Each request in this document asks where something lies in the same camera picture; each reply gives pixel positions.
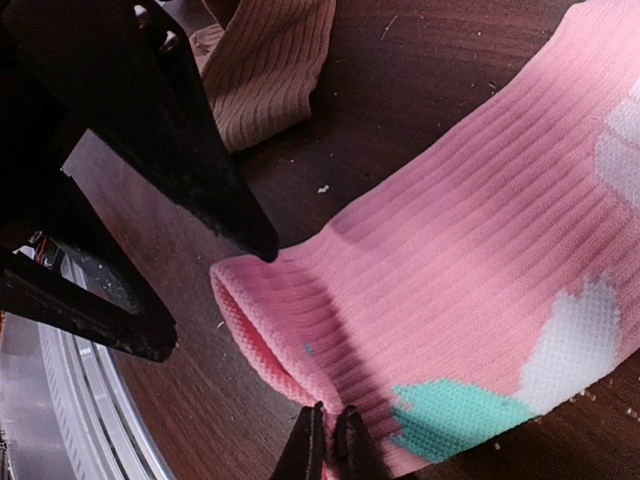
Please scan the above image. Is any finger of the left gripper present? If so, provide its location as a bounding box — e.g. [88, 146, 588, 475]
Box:
[1, 173, 177, 363]
[1, 1, 279, 262]

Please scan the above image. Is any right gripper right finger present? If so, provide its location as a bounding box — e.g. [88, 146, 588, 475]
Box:
[333, 405, 390, 480]

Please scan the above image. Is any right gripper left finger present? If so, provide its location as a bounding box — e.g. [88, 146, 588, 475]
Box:
[270, 402, 326, 480]

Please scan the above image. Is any pink patterned sock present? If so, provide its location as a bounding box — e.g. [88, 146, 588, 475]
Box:
[211, 1, 639, 476]

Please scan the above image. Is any tan ribbed sock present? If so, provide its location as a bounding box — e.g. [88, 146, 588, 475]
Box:
[190, 0, 336, 152]

